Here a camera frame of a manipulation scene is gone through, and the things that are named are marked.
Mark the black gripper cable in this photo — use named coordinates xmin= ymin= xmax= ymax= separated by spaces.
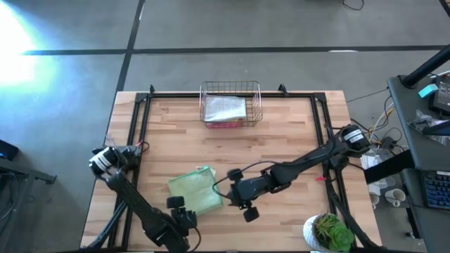
xmin=212 ymin=160 xmax=278 ymax=200
xmin=188 ymin=226 xmax=202 ymax=253

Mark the white crumpled bag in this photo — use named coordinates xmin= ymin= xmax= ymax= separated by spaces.
xmin=359 ymin=149 xmax=397 ymax=196

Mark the copper wire basket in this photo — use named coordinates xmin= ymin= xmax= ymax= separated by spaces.
xmin=199 ymin=80 xmax=264 ymax=128

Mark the black aluminium table frame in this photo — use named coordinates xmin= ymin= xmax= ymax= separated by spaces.
xmin=79 ymin=83 xmax=386 ymax=253

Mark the sage green microfiber towel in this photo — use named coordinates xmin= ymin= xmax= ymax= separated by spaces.
xmin=167 ymin=165 xmax=224 ymax=216

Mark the black flat desk brace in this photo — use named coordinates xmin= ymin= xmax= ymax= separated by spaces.
xmin=364 ymin=149 xmax=416 ymax=185

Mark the grey side desk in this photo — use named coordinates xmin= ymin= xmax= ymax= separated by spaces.
xmin=386 ymin=73 xmax=450 ymax=253

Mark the black power adapter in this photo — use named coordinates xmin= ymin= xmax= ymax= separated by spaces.
xmin=381 ymin=136 xmax=398 ymax=150

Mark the backlit black keyboard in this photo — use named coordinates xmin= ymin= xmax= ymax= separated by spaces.
xmin=423 ymin=170 xmax=450 ymax=212

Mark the clear plastic bag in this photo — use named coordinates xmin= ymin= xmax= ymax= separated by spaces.
xmin=407 ymin=109 xmax=450 ymax=145

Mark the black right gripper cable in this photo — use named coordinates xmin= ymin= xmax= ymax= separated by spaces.
xmin=212 ymin=160 xmax=278 ymax=200

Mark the pink microfiber towel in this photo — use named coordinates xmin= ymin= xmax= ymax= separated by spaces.
xmin=206 ymin=121 xmax=243 ymax=128

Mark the dark equipment stand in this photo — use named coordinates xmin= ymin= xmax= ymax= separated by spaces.
xmin=0 ymin=139 xmax=58 ymax=186

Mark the black floor cable loop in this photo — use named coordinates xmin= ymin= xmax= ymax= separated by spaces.
xmin=342 ymin=0 xmax=365 ymax=11

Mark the succulent in white pot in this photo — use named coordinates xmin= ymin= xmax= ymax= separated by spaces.
xmin=302 ymin=212 xmax=356 ymax=253

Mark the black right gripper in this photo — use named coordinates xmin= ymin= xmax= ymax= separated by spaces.
xmin=226 ymin=168 xmax=274 ymax=223

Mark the floor cable bundle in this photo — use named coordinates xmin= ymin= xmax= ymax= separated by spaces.
xmin=372 ymin=94 xmax=404 ymax=141

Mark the black electronic box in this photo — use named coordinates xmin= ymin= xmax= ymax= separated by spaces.
xmin=428 ymin=74 xmax=450 ymax=116

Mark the grey waffle microfiber towel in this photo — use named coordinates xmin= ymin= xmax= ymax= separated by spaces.
xmin=203 ymin=95 xmax=248 ymax=123

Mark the white mug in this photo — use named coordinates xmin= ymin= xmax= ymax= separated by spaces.
xmin=384 ymin=188 xmax=407 ymax=208
xmin=368 ymin=192 xmax=380 ymax=211

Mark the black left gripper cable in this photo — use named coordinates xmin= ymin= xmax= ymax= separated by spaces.
xmin=188 ymin=226 xmax=202 ymax=253

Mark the black round pole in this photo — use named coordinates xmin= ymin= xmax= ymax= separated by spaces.
xmin=400 ymin=44 xmax=450 ymax=89

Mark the small teal box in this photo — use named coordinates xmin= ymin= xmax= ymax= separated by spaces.
xmin=418 ymin=83 xmax=439 ymax=99

